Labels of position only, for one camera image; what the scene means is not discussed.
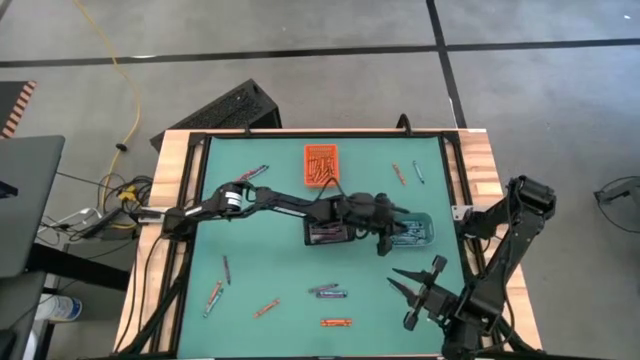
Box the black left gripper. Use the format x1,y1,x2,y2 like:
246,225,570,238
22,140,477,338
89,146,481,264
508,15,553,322
352,192,412,257

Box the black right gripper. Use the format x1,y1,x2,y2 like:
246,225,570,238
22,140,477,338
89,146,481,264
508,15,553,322
387,255,459,331

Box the teal plastic bin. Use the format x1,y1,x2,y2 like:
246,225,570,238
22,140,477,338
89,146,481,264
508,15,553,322
382,211,436,248

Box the black mesh basket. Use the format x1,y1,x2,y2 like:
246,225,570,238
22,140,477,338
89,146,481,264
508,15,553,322
302,212,357,247

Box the orange plastic basket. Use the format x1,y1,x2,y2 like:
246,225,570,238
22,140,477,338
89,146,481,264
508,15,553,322
303,143,340,189

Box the green table mat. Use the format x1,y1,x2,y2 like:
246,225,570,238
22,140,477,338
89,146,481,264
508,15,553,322
177,135,480,357

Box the black keyboard-like crate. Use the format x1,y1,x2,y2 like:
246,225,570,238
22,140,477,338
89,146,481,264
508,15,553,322
149,78,284,153

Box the black power strip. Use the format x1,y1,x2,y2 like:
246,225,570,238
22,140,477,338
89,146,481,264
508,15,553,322
74,207,126,240

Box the black desk leg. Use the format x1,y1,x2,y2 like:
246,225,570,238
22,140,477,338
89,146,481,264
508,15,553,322
27,243,132,292

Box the clear plastic water bottle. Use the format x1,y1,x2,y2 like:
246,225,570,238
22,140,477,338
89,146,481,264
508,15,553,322
35,293,84,324

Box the grey side desk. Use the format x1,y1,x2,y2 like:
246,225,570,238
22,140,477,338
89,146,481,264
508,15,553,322
0,133,67,279

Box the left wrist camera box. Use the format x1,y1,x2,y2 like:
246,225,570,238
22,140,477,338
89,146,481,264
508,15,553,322
349,195,379,221

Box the black table frame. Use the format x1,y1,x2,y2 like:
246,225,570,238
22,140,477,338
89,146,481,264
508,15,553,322
114,130,544,360

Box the yellow floor cable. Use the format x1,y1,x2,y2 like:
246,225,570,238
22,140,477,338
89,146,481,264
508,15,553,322
72,0,144,184

